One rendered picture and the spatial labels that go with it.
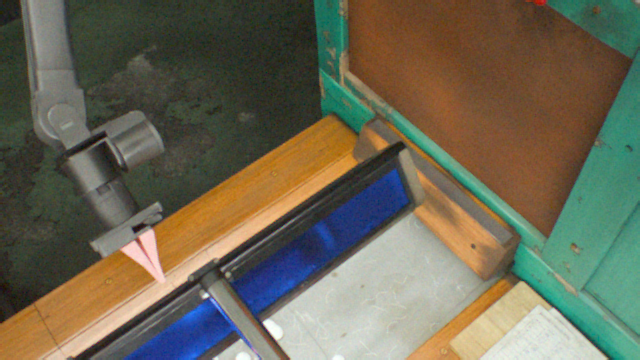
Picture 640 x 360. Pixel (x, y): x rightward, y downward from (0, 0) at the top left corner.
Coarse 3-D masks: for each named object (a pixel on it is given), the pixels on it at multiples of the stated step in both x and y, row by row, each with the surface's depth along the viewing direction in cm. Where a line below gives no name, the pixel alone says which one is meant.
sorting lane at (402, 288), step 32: (416, 224) 103; (384, 256) 100; (416, 256) 100; (448, 256) 100; (320, 288) 98; (352, 288) 97; (384, 288) 97; (416, 288) 97; (448, 288) 97; (480, 288) 96; (288, 320) 95; (320, 320) 95; (352, 320) 94; (384, 320) 94; (416, 320) 94; (448, 320) 94; (224, 352) 92; (288, 352) 92; (320, 352) 92; (352, 352) 92; (384, 352) 91
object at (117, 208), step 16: (96, 192) 82; (112, 192) 83; (128, 192) 85; (96, 208) 83; (112, 208) 83; (128, 208) 84; (144, 208) 86; (160, 208) 85; (112, 224) 83; (128, 224) 83; (96, 240) 81
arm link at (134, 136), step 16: (64, 112) 80; (64, 128) 80; (80, 128) 81; (96, 128) 83; (112, 128) 85; (128, 128) 86; (144, 128) 86; (64, 144) 80; (80, 144) 85; (128, 144) 84; (144, 144) 86; (160, 144) 87; (128, 160) 85; (144, 160) 87
